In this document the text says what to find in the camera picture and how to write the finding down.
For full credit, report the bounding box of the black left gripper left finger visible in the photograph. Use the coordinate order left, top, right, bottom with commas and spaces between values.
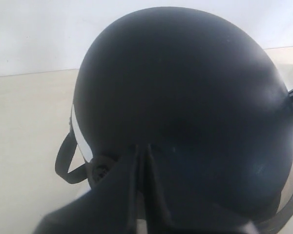
35, 146, 256, 234

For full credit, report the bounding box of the black helmet with tinted visor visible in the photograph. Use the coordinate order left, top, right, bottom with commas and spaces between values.
55, 7, 293, 234

